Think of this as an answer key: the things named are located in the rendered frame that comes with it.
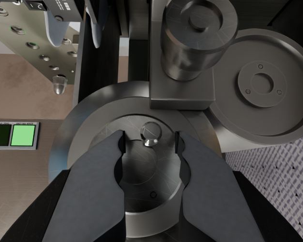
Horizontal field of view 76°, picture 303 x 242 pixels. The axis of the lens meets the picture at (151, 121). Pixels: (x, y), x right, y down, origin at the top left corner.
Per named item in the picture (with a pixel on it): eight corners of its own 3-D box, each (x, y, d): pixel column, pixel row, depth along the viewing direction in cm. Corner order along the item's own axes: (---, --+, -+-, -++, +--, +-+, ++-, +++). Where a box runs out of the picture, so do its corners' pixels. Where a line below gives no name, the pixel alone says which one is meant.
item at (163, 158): (64, 179, 14) (120, 95, 16) (73, 177, 16) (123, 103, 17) (153, 237, 13) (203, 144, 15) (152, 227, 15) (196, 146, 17)
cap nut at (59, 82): (64, 76, 51) (62, 92, 50) (69, 81, 54) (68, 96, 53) (50, 75, 51) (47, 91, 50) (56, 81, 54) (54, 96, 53)
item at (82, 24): (91, -44, 22) (76, 112, 18) (118, 61, 45) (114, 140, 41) (86, -44, 22) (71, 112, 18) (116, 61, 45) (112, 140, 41)
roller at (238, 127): (314, 29, 20) (336, 146, 17) (220, 103, 45) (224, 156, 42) (198, 26, 20) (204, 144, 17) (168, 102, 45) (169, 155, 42)
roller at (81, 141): (202, 97, 18) (208, 237, 15) (168, 136, 43) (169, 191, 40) (73, 94, 17) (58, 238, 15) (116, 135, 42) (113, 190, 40)
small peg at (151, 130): (135, 135, 12) (147, 116, 12) (137, 140, 15) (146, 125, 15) (155, 147, 12) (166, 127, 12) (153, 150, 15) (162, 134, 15)
